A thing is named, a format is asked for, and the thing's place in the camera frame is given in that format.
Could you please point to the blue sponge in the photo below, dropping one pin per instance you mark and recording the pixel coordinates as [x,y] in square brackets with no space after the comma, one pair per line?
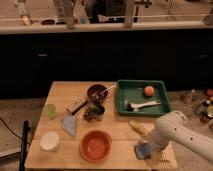
[142,151]

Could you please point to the black stand left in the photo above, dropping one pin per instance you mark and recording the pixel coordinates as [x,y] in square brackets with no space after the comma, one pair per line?
[24,143]

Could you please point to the green plastic tray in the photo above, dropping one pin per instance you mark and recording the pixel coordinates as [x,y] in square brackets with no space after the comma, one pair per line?
[132,91]

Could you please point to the white spoon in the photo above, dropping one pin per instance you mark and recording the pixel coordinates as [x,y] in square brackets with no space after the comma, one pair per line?
[97,95]

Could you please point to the wooden table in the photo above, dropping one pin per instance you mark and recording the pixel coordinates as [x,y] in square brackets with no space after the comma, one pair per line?
[67,156]

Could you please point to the small potted plant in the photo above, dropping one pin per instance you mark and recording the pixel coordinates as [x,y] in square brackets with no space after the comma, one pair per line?
[94,111]

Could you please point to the white yellowish gripper body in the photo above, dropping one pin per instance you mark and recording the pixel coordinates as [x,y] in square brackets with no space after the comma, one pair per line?
[156,156]

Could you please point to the green translucent cup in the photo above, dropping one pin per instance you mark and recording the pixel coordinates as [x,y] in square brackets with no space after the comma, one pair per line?
[49,110]

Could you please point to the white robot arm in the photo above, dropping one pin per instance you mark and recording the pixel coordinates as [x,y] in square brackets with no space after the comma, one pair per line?
[171,127]

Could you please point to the white handled brush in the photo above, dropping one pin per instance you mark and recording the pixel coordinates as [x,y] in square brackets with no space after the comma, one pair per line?
[136,106]

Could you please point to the white round container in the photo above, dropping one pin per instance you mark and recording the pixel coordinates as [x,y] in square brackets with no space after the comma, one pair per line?
[50,141]

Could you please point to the orange ball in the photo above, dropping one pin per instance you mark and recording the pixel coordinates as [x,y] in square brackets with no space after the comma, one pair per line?
[149,91]

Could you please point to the red bowl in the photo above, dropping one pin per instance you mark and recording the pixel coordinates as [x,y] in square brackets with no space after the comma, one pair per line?
[95,146]

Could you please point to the dark brown bowl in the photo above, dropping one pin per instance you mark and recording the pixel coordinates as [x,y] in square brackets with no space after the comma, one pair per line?
[97,88]

